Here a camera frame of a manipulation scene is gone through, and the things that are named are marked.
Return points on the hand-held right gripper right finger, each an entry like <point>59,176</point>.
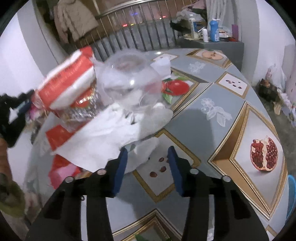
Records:
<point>178,173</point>

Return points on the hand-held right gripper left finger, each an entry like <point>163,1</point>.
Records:
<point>119,173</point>

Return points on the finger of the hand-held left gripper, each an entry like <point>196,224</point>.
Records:
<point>25,103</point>

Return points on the white tissue paper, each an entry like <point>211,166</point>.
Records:
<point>99,134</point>

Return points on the red paper envelope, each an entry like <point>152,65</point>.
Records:
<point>57,136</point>

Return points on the red white paper bag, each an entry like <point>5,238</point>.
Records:
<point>67,74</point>

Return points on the clear plastic pack red label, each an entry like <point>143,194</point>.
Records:
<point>81,109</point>

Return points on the red plastic wrapper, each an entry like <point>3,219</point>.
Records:
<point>62,166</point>

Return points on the clear plastic container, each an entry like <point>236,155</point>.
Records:
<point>129,76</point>

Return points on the blue plastic basket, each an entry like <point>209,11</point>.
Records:
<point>291,197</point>

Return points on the person's left forearm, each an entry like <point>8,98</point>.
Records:
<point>10,194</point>

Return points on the beige padded jacket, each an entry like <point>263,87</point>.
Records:
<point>76,20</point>

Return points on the folded white paper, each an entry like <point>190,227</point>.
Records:
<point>161,66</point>

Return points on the metal railing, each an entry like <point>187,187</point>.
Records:
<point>115,9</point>

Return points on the grey cabinet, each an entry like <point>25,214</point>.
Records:
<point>233,49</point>

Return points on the small white bottle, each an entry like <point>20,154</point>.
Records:
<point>205,36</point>

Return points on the blue white detergent bottle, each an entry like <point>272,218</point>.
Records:
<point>214,31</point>

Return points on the tall white plastic bottle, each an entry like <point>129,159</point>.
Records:
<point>193,26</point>

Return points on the purple cup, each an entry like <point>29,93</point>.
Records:
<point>235,32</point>

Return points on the white curtain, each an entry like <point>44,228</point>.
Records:
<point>215,9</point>

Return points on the pink cloth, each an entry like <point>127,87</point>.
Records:
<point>196,4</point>

